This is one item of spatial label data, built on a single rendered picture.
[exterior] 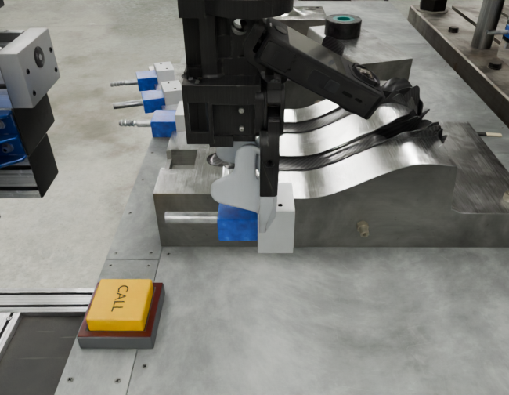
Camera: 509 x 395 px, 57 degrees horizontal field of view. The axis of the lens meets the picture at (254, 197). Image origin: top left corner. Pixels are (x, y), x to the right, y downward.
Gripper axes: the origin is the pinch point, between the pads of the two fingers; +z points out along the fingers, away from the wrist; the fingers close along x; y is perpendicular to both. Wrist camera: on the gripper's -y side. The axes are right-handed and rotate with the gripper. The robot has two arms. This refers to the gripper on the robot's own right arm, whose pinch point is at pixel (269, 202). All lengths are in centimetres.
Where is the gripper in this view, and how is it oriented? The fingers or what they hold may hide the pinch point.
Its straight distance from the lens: 46.7
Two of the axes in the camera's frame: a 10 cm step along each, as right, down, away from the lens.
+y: -10.0, 0.0, 0.0
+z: 0.0, 8.1, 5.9
